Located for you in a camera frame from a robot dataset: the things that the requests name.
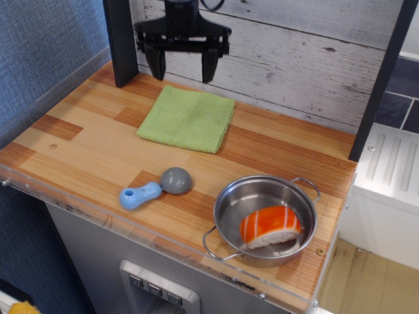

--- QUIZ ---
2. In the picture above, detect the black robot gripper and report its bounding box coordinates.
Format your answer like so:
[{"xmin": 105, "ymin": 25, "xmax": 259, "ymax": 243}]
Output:
[{"xmin": 134, "ymin": 1, "xmax": 232, "ymax": 83}]

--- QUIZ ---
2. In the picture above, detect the green towel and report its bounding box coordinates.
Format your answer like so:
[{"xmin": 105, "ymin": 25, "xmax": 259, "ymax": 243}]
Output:
[{"xmin": 137, "ymin": 85, "xmax": 234, "ymax": 154}]

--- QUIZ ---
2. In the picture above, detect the blue grey toy scoop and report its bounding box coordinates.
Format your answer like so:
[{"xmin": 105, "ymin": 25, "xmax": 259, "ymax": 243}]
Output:
[{"xmin": 119, "ymin": 167, "xmax": 192, "ymax": 210}]

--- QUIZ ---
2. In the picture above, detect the clear acrylic table edge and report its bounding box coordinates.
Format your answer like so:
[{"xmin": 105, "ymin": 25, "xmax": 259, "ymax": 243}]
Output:
[{"xmin": 1, "ymin": 166, "xmax": 318, "ymax": 313}]

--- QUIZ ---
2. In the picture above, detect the stainless steel pot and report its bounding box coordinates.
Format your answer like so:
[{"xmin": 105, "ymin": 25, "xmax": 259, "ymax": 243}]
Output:
[{"xmin": 213, "ymin": 175, "xmax": 321, "ymax": 268}]

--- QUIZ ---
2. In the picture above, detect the orange salmon sushi toy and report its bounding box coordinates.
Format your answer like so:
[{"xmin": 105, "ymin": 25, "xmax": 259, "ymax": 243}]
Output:
[{"xmin": 239, "ymin": 205, "xmax": 302, "ymax": 249}]

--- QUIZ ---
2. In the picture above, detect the grey cabinet control panel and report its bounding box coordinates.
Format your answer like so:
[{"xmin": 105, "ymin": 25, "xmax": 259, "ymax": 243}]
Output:
[{"xmin": 119, "ymin": 259, "xmax": 201, "ymax": 313}]

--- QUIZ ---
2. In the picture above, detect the white side cabinet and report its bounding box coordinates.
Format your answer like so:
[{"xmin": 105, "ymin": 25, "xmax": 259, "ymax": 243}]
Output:
[{"xmin": 339, "ymin": 124, "xmax": 418, "ymax": 269}]

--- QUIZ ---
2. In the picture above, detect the yellow black object corner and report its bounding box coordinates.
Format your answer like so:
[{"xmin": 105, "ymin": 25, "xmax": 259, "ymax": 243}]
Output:
[{"xmin": 1, "ymin": 291, "xmax": 41, "ymax": 314}]

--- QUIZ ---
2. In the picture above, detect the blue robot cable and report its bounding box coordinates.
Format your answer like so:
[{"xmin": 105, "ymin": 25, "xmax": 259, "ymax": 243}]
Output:
[{"xmin": 199, "ymin": 0, "xmax": 227, "ymax": 11}]

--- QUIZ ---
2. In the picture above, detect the black left frame post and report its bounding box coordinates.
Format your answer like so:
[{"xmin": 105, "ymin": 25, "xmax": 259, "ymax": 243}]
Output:
[{"xmin": 103, "ymin": 0, "xmax": 138, "ymax": 88}]

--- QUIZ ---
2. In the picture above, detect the black frame post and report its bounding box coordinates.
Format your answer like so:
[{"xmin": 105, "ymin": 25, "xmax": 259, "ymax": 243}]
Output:
[
  {"xmin": 348, "ymin": 0, "xmax": 418, "ymax": 162},
  {"xmin": 103, "ymin": 0, "xmax": 138, "ymax": 88}
]

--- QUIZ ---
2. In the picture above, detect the black right frame post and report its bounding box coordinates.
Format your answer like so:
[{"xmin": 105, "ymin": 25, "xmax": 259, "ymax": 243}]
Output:
[{"xmin": 348, "ymin": 0, "xmax": 418, "ymax": 162}]

